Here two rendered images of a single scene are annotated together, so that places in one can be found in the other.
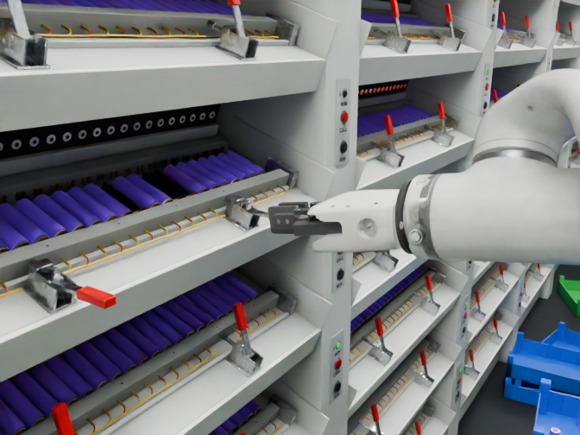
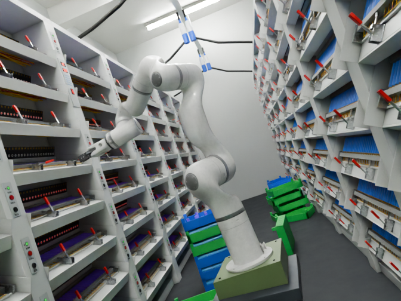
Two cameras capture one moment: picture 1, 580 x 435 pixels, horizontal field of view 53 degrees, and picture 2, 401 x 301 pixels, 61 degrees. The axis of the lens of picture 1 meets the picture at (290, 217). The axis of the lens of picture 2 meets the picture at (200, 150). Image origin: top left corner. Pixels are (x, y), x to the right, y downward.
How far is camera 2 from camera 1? 1.15 m
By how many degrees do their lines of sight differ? 31
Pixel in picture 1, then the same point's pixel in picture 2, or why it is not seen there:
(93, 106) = (36, 132)
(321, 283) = (99, 186)
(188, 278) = (64, 173)
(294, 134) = (77, 150)
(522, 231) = (126, 130)
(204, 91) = (55, 132)
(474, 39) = not seen: hidden behind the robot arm
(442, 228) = (114, 137)
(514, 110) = (119, 113)
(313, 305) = (99, 194)
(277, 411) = (100, 232)
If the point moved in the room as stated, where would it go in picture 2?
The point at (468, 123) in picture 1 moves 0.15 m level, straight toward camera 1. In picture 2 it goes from (132, 155) to (130, 153)
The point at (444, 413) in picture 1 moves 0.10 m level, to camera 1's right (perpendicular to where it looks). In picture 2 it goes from (169, 258) to (181, 252)
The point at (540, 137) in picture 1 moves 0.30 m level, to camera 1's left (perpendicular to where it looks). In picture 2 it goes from (125, 117) to (60, 134)
